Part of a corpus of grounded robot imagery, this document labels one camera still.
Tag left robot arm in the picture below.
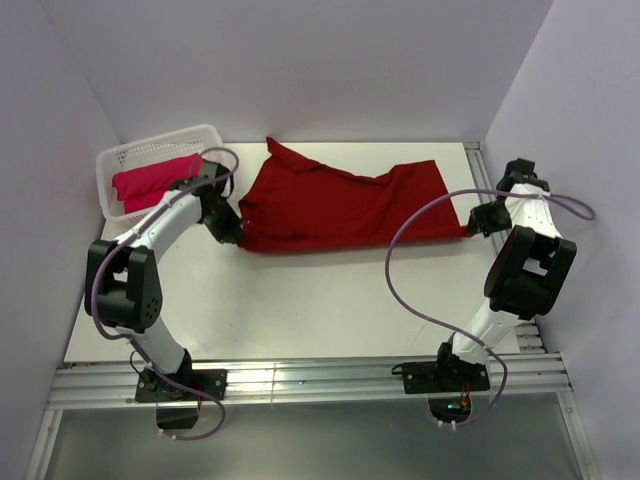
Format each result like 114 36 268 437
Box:
84 161 243 399

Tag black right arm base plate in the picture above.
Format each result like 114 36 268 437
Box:
392 358 491 394

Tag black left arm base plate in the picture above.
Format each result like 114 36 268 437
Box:
134 369 227 403

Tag dark red t shirt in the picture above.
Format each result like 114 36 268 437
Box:
238 138 467 254

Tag white perforated plastic basket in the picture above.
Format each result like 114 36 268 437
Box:
95 124 224 226

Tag pink rolled t shirt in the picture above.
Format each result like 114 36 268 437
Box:
112 154 204 214

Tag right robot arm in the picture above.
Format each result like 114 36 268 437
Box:
432 158 577 390

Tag aluminium frame rail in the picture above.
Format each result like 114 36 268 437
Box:
24 140 601 480

